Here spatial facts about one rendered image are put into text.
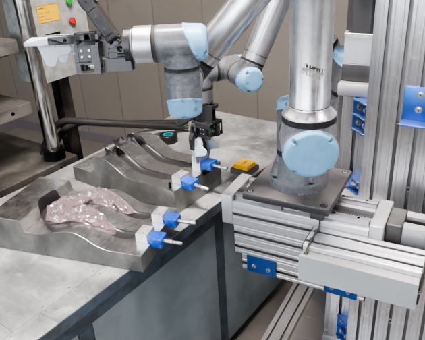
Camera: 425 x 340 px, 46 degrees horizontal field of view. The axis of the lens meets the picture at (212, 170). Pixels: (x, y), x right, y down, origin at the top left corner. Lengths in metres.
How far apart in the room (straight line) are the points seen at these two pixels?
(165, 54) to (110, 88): 3.15
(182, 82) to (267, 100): 2.45
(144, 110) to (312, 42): 3.10
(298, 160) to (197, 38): 0.33
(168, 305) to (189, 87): 0.92
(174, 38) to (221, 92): 2.60
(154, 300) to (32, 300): 0.43
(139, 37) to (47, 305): 0.73
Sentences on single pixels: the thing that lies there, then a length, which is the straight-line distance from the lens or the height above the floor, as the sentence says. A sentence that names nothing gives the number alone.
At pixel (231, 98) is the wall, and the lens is 3.58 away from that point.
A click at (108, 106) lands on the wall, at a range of 4.24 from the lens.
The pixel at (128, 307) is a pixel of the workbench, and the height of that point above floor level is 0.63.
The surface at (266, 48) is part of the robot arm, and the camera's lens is 1.49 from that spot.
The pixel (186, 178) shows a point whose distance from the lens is 1.64.
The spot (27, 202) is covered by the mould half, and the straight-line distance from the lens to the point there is 1.64.
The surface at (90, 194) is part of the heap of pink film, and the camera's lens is 1.61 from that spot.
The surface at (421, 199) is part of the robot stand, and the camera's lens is 1.40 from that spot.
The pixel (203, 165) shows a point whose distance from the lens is 1.69.
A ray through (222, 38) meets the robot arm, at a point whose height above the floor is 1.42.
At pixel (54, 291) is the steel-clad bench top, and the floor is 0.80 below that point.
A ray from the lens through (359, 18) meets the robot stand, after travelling 1.36.
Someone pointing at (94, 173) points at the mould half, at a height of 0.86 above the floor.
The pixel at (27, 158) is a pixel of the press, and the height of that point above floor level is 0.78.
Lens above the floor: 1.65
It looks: 26 degrees down
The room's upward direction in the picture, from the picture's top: 3 degrees counter-clockwise
